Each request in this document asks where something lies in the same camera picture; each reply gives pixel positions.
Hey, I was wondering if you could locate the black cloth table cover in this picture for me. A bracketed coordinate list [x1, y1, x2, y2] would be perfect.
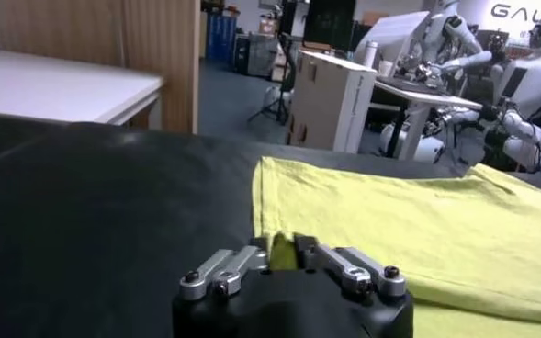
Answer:
[0, 119, 541, 338]
[0, 111, 81, 172]

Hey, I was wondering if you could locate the tall white cardboard box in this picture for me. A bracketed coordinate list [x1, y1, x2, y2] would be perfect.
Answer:
[285, 49, 378, 155]

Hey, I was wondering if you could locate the white drink bottle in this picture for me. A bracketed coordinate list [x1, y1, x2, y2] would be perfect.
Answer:
[362, 39, 379, 71]

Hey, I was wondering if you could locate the black monitor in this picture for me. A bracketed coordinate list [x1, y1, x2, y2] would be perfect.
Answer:
[302, 0, 358, 53]

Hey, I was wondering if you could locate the white humanoid robot with base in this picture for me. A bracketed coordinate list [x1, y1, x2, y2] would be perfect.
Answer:
[379, 27, 541, 181]

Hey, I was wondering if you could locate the yellow-green t-shirt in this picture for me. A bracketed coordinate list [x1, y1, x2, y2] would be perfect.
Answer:
[251, 155, 541, 338]

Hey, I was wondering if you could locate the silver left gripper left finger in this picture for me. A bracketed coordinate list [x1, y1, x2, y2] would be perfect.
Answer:
[178, 236, 272, 302]

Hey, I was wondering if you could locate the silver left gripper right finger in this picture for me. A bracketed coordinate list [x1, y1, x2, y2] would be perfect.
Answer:
[293, 233, 408, 299]

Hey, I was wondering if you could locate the curved white panel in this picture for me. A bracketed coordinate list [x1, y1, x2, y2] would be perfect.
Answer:
[353, 10, 432, 66]

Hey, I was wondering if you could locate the blue storage cabinet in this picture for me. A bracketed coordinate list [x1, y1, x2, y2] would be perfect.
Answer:
[205, 12, 240, 66]

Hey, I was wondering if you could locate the white folding table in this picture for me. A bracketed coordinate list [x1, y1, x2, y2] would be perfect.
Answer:
[0, 47, 165, 130]

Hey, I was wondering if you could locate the white standing desk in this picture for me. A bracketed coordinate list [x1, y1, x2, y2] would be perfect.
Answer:
[372, 76, 483, 163]

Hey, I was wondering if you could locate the wooden partition screen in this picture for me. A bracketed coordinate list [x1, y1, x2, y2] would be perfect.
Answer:
[0, 0, 203, 136]

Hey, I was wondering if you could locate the black tripod stand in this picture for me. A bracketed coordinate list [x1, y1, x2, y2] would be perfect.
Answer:
[246, 32, 298, 127]

